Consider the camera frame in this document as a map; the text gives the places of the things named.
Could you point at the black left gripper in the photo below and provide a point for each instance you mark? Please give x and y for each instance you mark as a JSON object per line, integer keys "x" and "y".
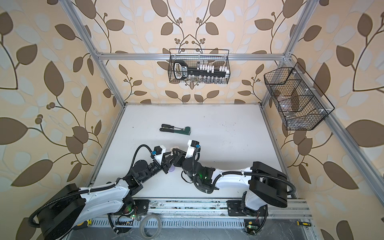
{"x": 164, "y": 163}

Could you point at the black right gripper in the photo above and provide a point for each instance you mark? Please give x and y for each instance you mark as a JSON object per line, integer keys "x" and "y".
{"x": 181, "y": 157}

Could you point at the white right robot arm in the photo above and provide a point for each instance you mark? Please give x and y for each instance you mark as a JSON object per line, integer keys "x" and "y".
{"x": 263, "y": 184}

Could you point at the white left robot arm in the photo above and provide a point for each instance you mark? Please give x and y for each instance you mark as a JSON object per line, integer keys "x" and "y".
{"x": 73, "y": 206}

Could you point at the purple earbud charging case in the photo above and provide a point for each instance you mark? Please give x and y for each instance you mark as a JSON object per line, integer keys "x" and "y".
{"x": 172, "y": 169}

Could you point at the grey tape roll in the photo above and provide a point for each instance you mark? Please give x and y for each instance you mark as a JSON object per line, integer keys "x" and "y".
{"x": 150, "y": 227}

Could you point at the yellow tape measure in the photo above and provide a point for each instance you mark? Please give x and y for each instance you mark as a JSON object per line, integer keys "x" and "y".
{"x": 85, "y": 224}

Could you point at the small yellow black screwdriver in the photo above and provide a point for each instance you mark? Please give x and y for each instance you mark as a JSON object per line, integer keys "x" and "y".
{"x": 306, "y": 224}

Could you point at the green black-handled hand tool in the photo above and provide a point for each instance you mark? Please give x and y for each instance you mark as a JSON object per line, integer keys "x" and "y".
{"x": 185, "y": 131}

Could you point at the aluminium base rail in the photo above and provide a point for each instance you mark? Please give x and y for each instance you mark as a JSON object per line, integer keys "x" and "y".
{"x": 206, "y": 208}

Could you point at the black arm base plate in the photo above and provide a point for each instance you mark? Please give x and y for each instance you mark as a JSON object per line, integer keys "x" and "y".
{"x": 135, "y": 207}

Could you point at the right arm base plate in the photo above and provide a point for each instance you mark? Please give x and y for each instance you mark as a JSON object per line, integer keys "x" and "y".
{"x": 237, "y": 208}

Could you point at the socket set rail in basket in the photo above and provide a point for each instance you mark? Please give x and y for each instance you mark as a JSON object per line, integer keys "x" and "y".
{"x": 199, "y": 71}

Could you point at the black wire basket back wall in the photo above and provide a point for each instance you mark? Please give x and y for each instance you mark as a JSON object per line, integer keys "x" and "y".
{"x": 217, "y": 57}

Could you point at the black wire basket wall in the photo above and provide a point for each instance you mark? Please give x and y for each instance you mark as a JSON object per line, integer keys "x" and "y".
{"x": 300, "y": 105}
{"x": 217, "y": 57}

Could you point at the black wire basket right wall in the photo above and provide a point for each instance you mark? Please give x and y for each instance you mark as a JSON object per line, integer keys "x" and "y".
{"x": 300, "y": 105}

